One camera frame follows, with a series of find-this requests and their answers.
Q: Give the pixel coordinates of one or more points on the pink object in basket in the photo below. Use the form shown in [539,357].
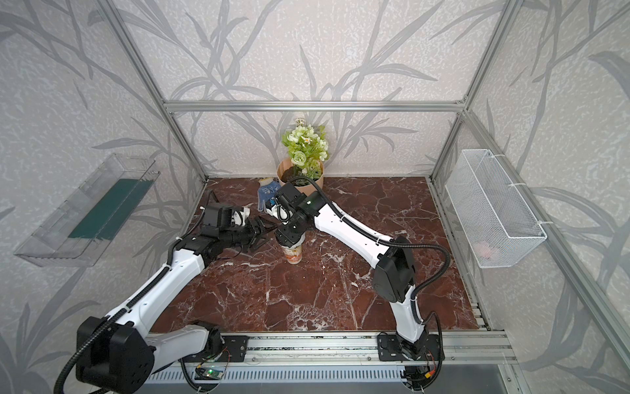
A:
[486,251]

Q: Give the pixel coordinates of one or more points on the green white artificial flowers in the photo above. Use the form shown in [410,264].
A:
[307,149]

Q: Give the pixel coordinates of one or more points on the small green circuit board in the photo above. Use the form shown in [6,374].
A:
[209,373]

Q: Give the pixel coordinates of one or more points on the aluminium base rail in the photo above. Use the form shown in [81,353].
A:
[338,357]

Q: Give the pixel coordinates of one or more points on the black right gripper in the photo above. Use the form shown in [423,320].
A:
[283,238]

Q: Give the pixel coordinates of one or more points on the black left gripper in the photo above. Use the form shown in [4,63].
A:
[256,232]

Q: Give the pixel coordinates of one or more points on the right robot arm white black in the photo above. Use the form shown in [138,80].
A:
[392,261]

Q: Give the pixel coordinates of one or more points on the clear plastic wall shelf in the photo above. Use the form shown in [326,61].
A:
[50,245]

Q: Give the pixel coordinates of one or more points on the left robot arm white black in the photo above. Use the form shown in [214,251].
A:
[117,353]

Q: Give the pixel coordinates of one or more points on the blue dotted work glove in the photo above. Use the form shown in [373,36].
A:
[267,189]

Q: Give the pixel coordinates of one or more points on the printed paper milk tea cup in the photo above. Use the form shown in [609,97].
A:
[294,254]

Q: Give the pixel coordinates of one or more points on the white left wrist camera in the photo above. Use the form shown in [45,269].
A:
[240,216]

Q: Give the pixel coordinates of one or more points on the white wire mesh basket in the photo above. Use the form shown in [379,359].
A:
[491,208]

